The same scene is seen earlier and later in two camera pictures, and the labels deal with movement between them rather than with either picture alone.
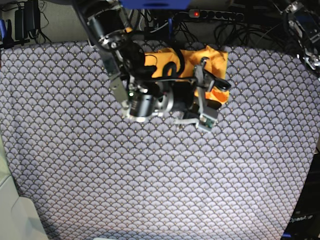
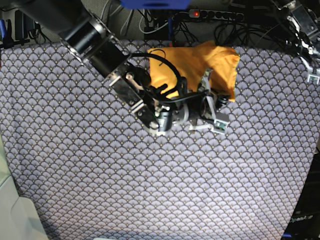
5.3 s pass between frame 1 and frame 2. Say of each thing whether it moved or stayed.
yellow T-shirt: moved
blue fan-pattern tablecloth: stayed
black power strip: stayed
